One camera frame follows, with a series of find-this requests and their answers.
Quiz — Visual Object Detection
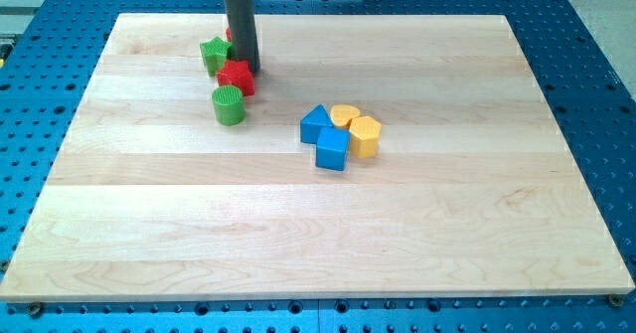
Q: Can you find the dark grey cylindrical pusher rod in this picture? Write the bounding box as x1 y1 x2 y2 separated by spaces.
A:
224 0 260 74

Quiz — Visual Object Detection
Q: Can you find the green star block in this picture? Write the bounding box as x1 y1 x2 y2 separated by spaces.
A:
199 37 232 77

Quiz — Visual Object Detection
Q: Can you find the red star block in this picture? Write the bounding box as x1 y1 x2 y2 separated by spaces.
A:
216 60 255 96

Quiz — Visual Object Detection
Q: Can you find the green cylinder block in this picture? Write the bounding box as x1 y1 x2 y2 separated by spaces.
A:
212 84 245 126

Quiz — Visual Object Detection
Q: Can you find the blue triangle block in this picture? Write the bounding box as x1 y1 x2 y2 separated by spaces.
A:
299 104 334 144

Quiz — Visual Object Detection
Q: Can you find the yellow heart block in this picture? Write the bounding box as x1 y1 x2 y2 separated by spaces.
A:
330 104 361 130

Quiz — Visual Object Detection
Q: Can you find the blue cube block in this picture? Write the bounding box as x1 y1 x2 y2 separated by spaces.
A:
315 127 350 171

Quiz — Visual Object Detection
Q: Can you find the yellow pentagon block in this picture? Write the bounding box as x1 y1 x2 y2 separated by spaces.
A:
349 116 382 158

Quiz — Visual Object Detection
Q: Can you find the light wooden board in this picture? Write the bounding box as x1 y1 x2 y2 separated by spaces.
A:
1 13 634 302

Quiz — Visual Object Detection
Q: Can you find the board corner screw left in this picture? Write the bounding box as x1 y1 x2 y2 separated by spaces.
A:
26 302 45 317

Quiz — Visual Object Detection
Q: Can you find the board corner screw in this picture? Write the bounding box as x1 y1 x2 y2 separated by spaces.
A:
26 302 45 317
606 294 624 308

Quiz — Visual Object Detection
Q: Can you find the board corner screw right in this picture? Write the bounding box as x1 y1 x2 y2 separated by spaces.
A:
606 294 624 308

